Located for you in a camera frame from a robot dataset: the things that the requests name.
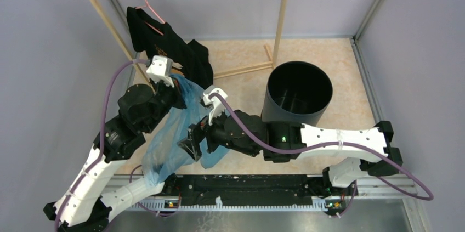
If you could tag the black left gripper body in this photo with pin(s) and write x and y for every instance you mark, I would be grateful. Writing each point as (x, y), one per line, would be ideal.
(169, 97)

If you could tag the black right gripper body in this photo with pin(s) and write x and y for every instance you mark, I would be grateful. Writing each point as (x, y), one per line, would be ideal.
(215, 134)

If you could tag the blue plastic trash bag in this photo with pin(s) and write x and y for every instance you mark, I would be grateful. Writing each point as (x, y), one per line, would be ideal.
(163, 156)

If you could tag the black round trash bin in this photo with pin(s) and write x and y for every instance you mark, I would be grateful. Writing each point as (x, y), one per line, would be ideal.
(297, 91)

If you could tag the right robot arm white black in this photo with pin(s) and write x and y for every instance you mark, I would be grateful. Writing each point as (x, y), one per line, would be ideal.
(365, 152)

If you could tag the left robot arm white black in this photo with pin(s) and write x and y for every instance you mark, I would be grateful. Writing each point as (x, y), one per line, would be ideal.
(85, 206)

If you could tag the black printed t-shirt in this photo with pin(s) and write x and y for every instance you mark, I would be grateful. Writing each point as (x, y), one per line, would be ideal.
(154, 38)

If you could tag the pink clothes hanger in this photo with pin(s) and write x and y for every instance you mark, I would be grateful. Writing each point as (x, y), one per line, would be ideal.
(147, 3)

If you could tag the wooden clothes rack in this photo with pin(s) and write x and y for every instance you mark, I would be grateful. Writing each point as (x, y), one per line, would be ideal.
(272, 54)

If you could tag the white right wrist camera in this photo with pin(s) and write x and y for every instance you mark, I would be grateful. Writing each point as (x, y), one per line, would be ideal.
(212, 102)

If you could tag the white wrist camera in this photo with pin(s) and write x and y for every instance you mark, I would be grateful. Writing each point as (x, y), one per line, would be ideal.
(212, 102)
(160, 69)

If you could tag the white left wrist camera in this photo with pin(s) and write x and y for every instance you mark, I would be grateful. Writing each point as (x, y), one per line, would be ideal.
(160, 69)

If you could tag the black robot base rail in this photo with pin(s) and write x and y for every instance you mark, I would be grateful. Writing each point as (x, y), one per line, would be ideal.
(243, 193)

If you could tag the metal corner frame left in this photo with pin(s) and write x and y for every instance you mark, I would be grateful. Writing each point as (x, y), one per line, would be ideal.
(114, 18)

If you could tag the metal corner frame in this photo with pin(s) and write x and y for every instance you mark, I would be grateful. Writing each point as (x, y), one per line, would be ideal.
(114, 18)
(364, 71)

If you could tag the metal corner frame right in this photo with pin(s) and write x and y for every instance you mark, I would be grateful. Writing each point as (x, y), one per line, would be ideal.
(364, 71)

